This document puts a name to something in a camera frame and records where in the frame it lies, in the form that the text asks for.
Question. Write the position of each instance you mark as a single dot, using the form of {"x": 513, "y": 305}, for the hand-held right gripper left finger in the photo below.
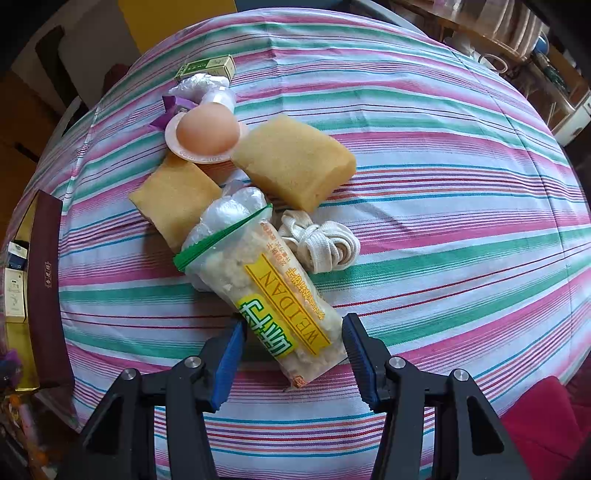
{"x": 228, "y": 364}

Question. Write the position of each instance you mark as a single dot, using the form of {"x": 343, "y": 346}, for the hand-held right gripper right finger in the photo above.
{"x": 362, "y": 364}

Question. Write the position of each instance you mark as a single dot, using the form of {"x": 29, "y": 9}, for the snack packet with yellow label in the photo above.
{"x": 277, "y": 295}

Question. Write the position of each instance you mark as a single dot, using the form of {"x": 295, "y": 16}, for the small yellow sponge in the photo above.
{"x": 175, "y": 198}

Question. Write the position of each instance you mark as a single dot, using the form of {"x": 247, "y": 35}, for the gold box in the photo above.
{"x": 46, "y": 300}

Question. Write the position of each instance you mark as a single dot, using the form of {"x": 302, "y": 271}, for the pink egg-shaped dome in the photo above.
{"x": 207, "y": 134}

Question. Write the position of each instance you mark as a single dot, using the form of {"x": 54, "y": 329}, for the purple foil packet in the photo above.
{"x": 171, "y": 105}

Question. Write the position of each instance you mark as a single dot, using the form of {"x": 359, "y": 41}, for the striped tablecloth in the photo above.
{"x": 438, "y": 184}

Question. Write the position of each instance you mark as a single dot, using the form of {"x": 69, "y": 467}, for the large yellow sponge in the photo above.
{"x": 295, "y": 161}

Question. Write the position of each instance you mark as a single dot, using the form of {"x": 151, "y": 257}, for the tall white carton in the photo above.
{"x": 14, "y": 295}

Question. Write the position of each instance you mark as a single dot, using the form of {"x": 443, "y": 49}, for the blue white carton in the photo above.
{"x": 18, "y": 254}

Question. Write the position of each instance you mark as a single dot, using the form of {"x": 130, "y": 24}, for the small green white box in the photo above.
{"x": 205, "y": 67}

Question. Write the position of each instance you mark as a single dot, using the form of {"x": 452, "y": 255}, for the dark red cloth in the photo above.
{"x": 115, "y": 77}

